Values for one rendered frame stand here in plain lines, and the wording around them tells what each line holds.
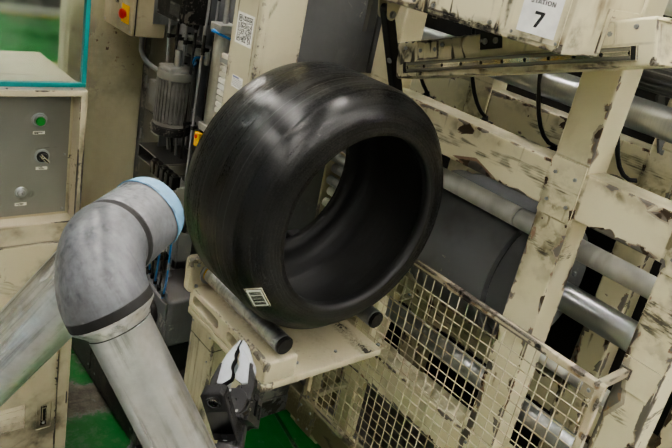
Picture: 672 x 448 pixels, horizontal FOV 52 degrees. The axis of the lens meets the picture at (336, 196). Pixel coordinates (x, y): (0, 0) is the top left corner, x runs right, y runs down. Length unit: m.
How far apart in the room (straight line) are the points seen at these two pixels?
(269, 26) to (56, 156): 0.70
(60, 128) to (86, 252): 1.07
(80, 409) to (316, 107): 1.72
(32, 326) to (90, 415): 1.61
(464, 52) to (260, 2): 0.50
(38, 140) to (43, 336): 0.89
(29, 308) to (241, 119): 0.57
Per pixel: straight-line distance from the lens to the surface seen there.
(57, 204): 2.05
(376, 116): 1.42
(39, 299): 1.13
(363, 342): 1.83
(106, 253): 0.91
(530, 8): 1.44
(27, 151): 1.96
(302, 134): 1.34
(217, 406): 1.26
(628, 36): 1.48
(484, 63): 1.66
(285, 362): 1.60
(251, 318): 1.63
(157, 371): 0.95
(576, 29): 1.41
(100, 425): 2.70
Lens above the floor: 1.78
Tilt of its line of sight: 21 degrees down
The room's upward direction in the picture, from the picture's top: 12 degrees clockwise
